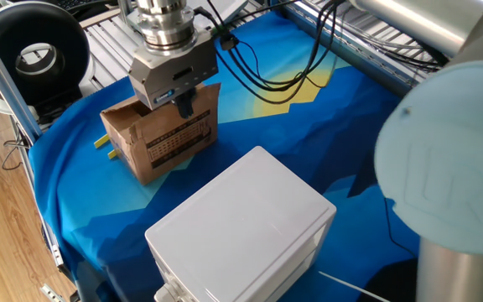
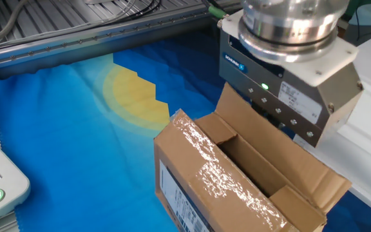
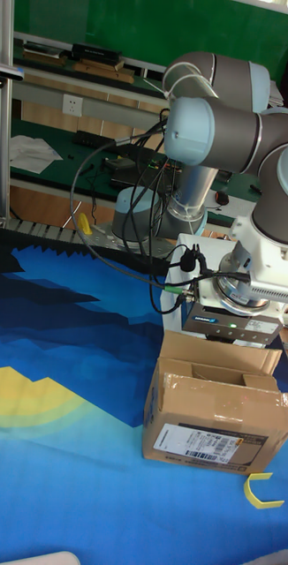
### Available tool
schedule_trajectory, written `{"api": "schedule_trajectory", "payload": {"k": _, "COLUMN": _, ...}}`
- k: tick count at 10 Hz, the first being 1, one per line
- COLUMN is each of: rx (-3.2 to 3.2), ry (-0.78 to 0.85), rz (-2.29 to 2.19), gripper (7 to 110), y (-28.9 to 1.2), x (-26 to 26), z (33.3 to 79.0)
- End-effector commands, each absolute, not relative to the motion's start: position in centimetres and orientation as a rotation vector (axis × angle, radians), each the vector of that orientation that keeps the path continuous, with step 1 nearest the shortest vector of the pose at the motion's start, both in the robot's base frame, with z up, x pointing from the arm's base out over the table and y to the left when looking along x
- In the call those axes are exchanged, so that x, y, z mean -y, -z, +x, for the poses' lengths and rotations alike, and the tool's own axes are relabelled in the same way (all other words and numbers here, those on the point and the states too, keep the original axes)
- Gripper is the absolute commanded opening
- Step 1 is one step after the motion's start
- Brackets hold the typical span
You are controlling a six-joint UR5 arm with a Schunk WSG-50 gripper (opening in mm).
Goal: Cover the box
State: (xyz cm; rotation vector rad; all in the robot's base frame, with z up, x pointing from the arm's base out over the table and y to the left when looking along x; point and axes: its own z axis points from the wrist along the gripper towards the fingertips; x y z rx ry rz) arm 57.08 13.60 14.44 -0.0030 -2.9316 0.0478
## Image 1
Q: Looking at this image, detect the aluminium table edge rail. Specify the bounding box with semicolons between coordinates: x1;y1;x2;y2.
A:
283;0;439;97

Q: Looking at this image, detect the thin black cable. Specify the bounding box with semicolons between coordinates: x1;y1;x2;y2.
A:
1;121;31;171
382;196;418;259

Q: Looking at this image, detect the metal corner bracket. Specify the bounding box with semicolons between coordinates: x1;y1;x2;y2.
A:
39;284;67;302

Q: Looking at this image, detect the aluminium frame post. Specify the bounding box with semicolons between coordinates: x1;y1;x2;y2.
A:
117;0;136;26
0;16;44;143

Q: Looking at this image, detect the white plastic drawer cabinet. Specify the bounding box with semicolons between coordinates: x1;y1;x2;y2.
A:
144;145;337;302

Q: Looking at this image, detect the white teach pendant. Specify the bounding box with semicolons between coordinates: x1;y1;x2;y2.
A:
126;0;249;33

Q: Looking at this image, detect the silver grey gripper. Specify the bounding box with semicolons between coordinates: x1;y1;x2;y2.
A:
127;31;220;119

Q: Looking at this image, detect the yellow U-shaped plastic piece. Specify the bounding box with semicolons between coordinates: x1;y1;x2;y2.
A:
93;133;119;161

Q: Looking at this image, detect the white cable tie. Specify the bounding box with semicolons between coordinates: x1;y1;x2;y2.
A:
317;270;392;302

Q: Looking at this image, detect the brown cardboard box with flaps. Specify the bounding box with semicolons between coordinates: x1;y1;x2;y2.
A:
100;82;222;186

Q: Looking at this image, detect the blue mountain print cloth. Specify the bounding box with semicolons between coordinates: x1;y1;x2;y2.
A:
28;10;421;302

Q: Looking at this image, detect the black keyboard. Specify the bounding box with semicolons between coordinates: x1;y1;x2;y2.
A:
59;0;119;12

